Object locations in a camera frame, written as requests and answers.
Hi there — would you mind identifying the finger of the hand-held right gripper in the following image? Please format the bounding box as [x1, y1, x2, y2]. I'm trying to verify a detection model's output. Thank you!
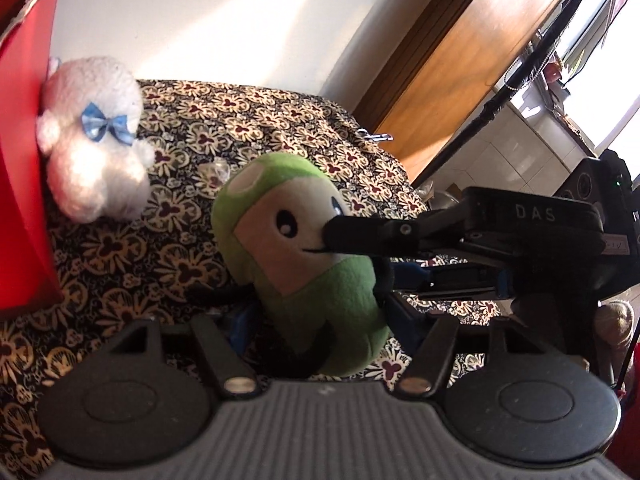
[324, 200, 473, 258]
[382, 264, 506, 302]

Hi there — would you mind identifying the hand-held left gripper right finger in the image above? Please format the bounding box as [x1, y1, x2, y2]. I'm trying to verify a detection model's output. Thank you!
[387, 294, 568, 401]

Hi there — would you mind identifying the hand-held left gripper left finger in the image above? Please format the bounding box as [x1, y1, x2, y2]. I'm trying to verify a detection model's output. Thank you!
[106, 304, 260, 402]

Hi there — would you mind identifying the green plush toy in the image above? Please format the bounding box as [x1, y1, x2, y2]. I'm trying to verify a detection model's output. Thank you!
[187, 152, 396, 377]

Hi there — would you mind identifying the brown teddy bear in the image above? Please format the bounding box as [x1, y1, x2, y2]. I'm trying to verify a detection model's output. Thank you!
[595, 300, 637, 361]

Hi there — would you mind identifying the red container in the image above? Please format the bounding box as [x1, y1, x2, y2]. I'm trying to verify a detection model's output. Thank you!
[612, 345, 640, 467]

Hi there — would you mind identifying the steel basin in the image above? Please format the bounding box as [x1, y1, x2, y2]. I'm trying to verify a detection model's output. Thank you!
[417, 180, 463, 211]

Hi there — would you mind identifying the floral patterned blanket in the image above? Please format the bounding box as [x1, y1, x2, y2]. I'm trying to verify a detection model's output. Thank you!
[0, 79, 506, 480]

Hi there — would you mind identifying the black pole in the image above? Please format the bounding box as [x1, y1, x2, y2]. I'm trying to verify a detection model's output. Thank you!
[414, 0, 618, 188]

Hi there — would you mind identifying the clear plastic piece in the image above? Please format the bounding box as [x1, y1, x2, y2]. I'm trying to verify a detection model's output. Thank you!
[200, 157, 232, 184]

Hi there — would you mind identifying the wooden door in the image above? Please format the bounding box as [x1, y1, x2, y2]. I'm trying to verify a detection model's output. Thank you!
[352, 0, 596, 181]

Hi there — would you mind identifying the white plush bunny blue bow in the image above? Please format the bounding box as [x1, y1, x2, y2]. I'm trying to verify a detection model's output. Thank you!
[36, 56, 156, 224]

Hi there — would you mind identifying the red cardboard box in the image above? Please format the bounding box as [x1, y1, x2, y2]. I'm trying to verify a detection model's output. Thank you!
[0, 0, 66, 311]

